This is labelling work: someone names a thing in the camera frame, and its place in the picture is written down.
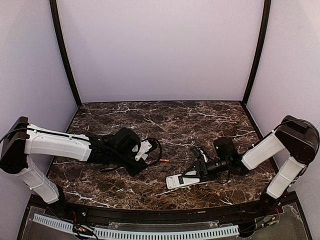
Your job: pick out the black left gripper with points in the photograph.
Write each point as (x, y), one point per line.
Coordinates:
(136, 167)

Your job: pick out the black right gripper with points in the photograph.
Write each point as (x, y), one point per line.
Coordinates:
(200, 169)

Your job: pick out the white red remote control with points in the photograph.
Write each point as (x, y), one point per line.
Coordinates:
(177, 181)

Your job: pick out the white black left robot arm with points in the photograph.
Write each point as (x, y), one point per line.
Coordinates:
(123, 149)

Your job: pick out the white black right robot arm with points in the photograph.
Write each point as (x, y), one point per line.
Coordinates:
(298, 137)

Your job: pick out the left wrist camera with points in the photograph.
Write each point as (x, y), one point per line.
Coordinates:
(146, 146)

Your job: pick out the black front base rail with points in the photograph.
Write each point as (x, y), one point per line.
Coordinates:
(242, 214)

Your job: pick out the white slotted cable duct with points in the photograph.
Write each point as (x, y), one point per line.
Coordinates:
(130, 231)

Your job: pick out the black left frame post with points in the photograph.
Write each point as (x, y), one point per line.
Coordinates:
(63, 51)

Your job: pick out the black frame post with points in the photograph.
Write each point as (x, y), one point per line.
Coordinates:
(258, 51)
(63, 51)

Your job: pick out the black right frame post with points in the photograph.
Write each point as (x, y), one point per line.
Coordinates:
(258, 51)

